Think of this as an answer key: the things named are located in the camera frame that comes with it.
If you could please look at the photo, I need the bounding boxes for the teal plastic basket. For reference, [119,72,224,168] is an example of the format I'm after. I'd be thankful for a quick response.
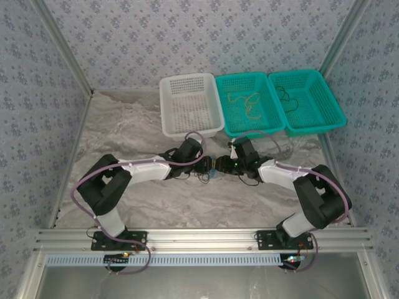
[267,69,348,138]
[214,72,286,138]

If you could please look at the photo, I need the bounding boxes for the white plastic basket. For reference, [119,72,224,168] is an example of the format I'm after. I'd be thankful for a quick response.
[158,72,226,138]

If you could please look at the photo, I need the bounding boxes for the grey metal panel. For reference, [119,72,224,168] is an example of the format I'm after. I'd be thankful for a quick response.
[34,266,372,299]

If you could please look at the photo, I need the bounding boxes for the yellow cable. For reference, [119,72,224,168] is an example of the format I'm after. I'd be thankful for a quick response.
[227,92,262,121]

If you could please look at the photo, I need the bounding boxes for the horizontal aluminium frame rail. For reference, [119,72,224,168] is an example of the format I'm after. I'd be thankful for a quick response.
[32,226,374,254]

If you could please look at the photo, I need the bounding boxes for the aluminium table side rail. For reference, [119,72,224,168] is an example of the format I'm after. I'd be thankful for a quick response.
[317,132,358,228]
[48,92,94,230]

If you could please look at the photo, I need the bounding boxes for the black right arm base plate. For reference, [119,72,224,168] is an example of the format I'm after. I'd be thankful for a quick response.
[256,229,314,252]

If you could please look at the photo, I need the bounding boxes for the white slotted cable duct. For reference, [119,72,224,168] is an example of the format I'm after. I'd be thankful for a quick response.
[46,253,283,268]

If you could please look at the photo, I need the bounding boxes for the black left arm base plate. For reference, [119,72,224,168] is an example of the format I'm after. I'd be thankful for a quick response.
[90,229,148,252]

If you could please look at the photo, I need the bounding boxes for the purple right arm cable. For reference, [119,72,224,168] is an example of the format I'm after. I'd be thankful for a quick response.
[232,130,352,273]

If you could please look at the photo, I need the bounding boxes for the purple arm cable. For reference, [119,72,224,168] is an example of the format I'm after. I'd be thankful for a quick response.
[232,130,352,273]
[70,130,208,275]

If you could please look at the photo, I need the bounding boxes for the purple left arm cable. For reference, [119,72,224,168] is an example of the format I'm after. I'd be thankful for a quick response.
[70,130,208,275]

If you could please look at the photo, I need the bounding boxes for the aluminium corner post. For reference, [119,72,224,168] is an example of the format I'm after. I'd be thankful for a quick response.
[31,0,96,96]
[318,0,374,78]

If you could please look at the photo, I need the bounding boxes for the aluminium lower frame rail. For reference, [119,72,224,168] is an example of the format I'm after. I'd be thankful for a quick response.
[357,252,389,299]
[14,252,47,299]

